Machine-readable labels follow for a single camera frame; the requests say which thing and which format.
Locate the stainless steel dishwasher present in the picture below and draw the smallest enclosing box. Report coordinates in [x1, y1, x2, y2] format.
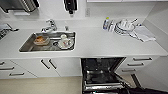
[80, 56, 127, 94]

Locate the white cup in sink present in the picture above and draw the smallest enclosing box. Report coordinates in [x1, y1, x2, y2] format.
[57, 33, 75, 50]

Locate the small chrome sink fitting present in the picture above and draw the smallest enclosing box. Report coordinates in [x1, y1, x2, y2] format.
[64, 24, 70, 32]

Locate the white under-sink cabinet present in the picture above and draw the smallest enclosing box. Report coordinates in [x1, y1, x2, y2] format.
[10, 57, 83, 79]

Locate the dish soap bottle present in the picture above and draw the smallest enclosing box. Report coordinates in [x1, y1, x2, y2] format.
[102, 16, 110, 30]

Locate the small white bottle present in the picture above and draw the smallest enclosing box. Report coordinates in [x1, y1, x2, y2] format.
[108, 20, 115, 32]

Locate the chrome sink faucet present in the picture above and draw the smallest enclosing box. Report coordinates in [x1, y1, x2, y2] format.
[40, 18, 58, 33]

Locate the bowl with orange contents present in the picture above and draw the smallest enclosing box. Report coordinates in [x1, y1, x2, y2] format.
[33, 34, 51, 47]

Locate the white narrow drawer unit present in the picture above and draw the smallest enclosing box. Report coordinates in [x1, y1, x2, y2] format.
[117, 55, 160, 75]

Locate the stainless steel sink basin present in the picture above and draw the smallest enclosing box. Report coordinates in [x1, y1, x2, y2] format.
[18, 31, 77, 53]

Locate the white dish cloth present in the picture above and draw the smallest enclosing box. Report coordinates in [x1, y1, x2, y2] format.
[129, 25, 157, 43]

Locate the white wide drawer unit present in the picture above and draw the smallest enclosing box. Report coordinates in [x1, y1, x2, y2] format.
[0, 59, 38, 80]

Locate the steel paper towel dispenser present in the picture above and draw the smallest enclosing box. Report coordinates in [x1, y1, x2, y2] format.
[0, 0, 41, 15]

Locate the dishwasher wire rack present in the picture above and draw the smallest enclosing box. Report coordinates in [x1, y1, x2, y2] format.
[83, 59, 123, 86]

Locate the white wall outlet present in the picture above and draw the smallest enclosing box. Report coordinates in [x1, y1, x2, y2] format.
[84, 8, 91, 18]

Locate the black wall soap dispenser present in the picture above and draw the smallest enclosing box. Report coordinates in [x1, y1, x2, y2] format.
[63, 0, 79, 15]

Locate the black wire dish rack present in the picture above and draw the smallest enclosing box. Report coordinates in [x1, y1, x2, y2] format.
[0, 22, 19, 40]

